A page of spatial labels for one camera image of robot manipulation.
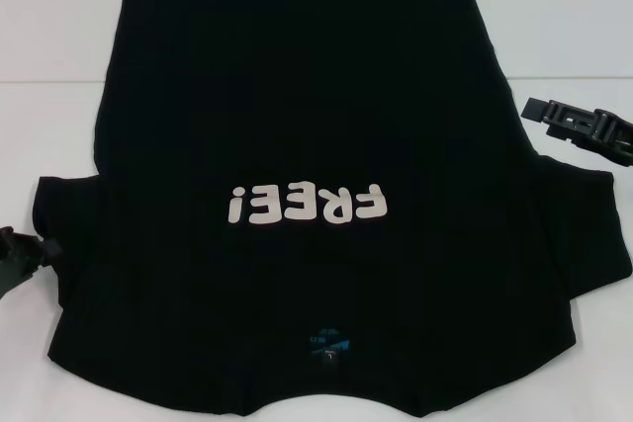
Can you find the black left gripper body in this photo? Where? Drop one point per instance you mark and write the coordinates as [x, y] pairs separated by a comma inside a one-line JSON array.
[[17, 256]]

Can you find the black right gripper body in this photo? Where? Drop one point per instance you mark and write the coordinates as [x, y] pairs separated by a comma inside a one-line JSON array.
[[615, 140]]

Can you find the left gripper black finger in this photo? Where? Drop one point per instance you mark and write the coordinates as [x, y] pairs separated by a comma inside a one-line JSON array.
[[52, 251]]

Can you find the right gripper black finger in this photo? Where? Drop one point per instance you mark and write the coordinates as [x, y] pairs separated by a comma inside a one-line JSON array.
[[564, 135], [534, 109]]

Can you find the black shirt with white print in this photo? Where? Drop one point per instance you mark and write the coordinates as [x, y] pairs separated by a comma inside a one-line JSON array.
[[316, 96]]

